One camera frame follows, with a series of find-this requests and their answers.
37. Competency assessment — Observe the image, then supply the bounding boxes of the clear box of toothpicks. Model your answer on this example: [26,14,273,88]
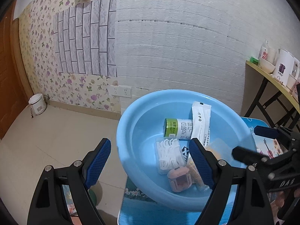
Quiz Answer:
[186,137,233,192]

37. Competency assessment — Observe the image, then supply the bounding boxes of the pink earbud case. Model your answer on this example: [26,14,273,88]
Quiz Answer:
[167,167,193,193]

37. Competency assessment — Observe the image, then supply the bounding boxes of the clear box of floss picks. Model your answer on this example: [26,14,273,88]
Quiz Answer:
[155,137,187,174]

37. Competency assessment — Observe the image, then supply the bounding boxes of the green white can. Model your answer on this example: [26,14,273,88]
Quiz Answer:
[164,118,193,140]

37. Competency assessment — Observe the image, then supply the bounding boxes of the white long pouch packet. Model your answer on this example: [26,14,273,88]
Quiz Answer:
[191,102,211,147]

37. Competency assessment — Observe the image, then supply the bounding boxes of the right hand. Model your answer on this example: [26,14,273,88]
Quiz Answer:
[271,190,290,224]

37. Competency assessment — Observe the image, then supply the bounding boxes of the trash bin with bag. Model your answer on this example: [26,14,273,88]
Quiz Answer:
[62,184,97,224]

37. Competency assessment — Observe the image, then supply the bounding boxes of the blue plastic basin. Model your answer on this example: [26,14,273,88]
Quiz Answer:
[116,89,258,212]

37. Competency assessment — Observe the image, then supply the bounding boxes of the small printed folding table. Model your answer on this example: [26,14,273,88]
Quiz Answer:
[117,117,283,224]

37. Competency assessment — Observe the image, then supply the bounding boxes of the yellow top folding table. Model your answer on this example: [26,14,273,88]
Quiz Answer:
[241,61,299,132]

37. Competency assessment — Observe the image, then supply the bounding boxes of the white rice cooker on floor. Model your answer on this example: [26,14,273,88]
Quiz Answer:
[28,94,47,115]

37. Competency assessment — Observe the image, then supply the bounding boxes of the white electric kettle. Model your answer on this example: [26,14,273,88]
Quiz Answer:
[273,49,299,86]

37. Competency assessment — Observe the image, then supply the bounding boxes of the wooden door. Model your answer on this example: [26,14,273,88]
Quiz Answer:
[0,1,33,138]

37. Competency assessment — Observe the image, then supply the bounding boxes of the white bowl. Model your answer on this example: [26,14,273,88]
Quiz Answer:
[258,58,275,74]

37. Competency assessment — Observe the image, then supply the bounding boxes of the small green box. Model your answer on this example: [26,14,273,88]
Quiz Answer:
[249,57,259,65]

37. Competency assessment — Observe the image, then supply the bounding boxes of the small white bottle red label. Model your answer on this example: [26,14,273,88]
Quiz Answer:
[258,40,269,60]

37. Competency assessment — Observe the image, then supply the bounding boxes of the wall power socket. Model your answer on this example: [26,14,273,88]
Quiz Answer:
[108,85,132,98]

